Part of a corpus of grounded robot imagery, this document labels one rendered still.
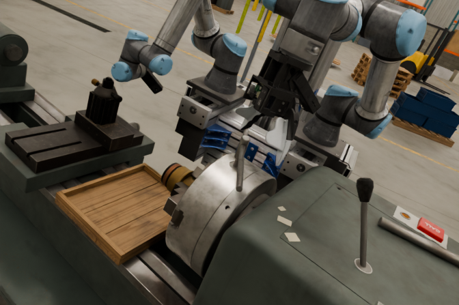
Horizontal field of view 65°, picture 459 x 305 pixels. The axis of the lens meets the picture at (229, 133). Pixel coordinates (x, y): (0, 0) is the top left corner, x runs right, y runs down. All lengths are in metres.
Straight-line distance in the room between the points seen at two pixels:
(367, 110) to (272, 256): 0.81
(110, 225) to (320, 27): 0.81
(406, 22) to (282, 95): 0.53
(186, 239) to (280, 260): 0.28
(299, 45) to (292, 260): 0.38
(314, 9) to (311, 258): 0.44
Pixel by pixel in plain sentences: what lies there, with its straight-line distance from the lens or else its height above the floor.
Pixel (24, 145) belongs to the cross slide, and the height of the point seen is 0.97.
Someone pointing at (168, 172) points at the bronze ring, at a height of 1.10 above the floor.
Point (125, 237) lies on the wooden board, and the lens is 1.12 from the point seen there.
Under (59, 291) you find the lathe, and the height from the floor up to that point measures 0.54.
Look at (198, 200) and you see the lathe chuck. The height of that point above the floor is 1.17.
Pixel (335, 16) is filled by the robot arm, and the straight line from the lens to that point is 0.69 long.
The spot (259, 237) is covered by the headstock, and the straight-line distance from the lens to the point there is 0.69.
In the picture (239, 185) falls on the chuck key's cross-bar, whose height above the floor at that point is 1.33.
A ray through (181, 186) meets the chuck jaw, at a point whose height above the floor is 1.11.
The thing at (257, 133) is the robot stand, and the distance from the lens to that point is 1.55.
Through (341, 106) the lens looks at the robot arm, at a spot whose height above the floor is 1.34.
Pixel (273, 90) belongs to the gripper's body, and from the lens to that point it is 0.66.
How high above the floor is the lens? 1.67
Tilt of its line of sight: 24 degrees down
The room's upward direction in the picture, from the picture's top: 21 degrees clockwise
